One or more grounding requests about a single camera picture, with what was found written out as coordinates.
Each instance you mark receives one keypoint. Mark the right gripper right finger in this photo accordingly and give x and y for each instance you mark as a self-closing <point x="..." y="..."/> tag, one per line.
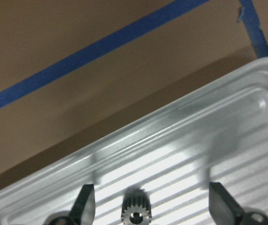
<point x="223" y="208"/>

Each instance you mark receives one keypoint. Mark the silver ribbed metal tray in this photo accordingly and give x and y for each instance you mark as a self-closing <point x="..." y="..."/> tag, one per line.
<point x="216" y="133"/>

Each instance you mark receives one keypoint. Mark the small metal bearing gear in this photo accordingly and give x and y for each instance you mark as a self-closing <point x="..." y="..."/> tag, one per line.
<point x="136" y="207"/>

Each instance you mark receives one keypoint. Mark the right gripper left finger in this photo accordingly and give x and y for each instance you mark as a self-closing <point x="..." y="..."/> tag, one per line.
<point x="84" y="207"/>

